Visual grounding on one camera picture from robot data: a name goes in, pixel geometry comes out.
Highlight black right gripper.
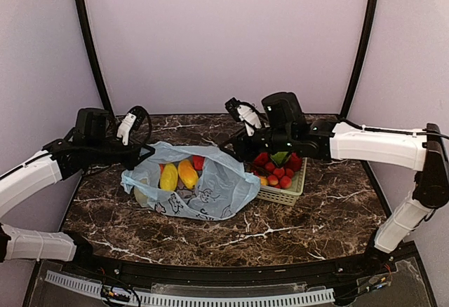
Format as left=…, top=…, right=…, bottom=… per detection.
left=219, top=125, right=294, bottom=162

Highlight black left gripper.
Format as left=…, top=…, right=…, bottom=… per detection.
left=87, top=136, right=155, bottom=170

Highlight orange red mango fruit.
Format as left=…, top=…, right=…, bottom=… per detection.
left=177, top=159, right=199, bottom=190

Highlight light blue printed plastic bag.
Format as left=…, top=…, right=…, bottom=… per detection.
left=121, top=142, right=261, bottom=221

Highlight yellow lemon fruit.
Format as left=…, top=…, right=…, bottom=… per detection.
left=159, top=163, right=178, bottom=191

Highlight light green round fruit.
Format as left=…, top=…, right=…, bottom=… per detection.
left=270, top=151, right=291, bottom=168

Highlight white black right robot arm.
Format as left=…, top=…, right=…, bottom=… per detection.
left=219, top=120, right=448, bottom=275

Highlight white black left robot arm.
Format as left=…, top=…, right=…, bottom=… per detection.
left=1, top=139, right=155, bottom=276

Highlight large red fruit left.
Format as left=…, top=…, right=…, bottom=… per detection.
left=253, top=152, right=271, bottom=168

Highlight large red fruit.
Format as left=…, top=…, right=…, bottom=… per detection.
left=253, top=152, right=271, bottom=168
left=286, top=153, right=302, bottom=172

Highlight red apple in bag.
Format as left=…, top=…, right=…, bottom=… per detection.
left=192, top=156, right=205, bottom=171

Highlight large red fruit right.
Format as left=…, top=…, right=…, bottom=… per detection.
left=286, top=153, right=302, bottom=172

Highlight bunch of small peaches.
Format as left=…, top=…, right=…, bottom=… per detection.
left=250, top=162, right=295, bottom=189

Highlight pale green perforated basket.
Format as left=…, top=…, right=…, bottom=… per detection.
left=250, top=158, right=307, bottom=206

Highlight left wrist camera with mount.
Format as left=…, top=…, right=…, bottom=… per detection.
left=116, top=105, right=152, bottom=146

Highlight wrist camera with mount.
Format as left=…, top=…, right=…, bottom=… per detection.
left=116, top=105, right=152, bottom=146
left=224, top=97, right=265, bottom=137

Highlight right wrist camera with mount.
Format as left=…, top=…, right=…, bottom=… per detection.
left=224, top=97, right=265, bottom=137

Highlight white slotted cable duct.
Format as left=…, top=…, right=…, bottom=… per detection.
left=45, top=271, right=335, bottom=306

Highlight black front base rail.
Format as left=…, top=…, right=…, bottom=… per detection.
left=22, top=240, right=438, bottom=307

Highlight black left corner frame post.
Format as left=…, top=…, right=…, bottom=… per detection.
left=74, top=0, right=114, bottom=115

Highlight black corner frame post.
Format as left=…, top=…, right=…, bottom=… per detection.
left=339, top=0, right=377, bottom=118
left=74, top=0, right=114, bottom=115

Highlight black right corner frame post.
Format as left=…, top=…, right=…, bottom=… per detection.
left=339, top=0, right=377, bottom=118

